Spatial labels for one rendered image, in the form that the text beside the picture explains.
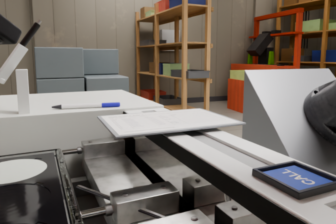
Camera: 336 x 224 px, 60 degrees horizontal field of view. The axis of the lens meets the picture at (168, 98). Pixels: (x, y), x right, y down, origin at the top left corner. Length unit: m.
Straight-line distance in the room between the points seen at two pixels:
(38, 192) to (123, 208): 0.13
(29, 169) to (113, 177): 0.13
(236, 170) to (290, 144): 0.31
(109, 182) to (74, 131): 0.17
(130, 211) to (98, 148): 0.24
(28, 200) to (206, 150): 0.23
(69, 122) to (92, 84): 1.96
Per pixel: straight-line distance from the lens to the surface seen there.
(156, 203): 0.37
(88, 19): 6.22
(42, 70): 2.54
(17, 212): 0.39
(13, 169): 0.52
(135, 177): 0.49
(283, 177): 0.29
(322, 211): 0.26
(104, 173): 0.51
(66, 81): 2.54
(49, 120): 0.61
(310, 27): 7.38
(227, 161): 0.33
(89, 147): 0.58
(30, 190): 0.44
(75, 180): 0.58
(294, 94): 0.71
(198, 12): 4.79
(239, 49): 7.49
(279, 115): 0.64
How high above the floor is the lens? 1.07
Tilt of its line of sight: 8 degrees down
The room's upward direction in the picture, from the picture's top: straight up
